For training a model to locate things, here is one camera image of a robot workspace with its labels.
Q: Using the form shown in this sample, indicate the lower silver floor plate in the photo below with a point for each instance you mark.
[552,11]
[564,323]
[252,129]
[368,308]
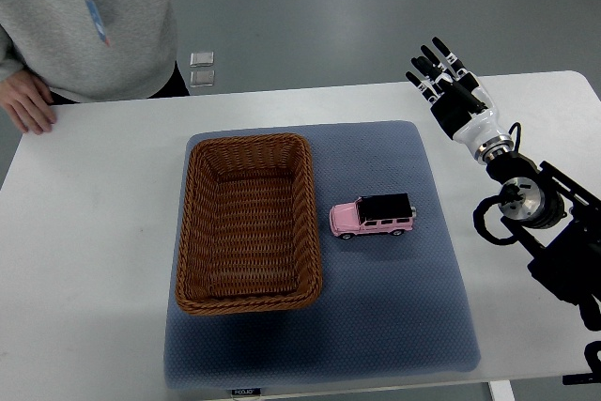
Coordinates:
[201,78]

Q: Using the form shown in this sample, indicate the upper silver floor plate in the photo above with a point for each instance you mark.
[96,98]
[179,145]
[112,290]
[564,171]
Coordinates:
[202,59]

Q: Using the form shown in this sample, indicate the brown wicker basket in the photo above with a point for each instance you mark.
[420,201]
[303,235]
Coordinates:
[248,237]

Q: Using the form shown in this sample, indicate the silver floor plate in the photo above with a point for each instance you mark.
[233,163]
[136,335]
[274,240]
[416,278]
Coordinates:
[202,59]
[201,78]

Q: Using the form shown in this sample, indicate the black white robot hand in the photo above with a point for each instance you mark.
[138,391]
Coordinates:
[462,107]

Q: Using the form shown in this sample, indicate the person's bare hand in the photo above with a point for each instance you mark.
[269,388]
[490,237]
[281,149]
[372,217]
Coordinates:
[27,101]

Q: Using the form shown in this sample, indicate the pink toy car black roof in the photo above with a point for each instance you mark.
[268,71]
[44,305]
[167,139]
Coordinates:
[389,214]

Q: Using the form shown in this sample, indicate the person in grey sweatshirt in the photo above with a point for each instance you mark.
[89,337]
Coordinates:
[91,50]

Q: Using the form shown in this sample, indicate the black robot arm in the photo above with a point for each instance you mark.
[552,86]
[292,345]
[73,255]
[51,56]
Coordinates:
[554,218]

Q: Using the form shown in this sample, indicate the blue-grey foam mat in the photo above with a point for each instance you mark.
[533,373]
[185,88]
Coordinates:
[389,306]

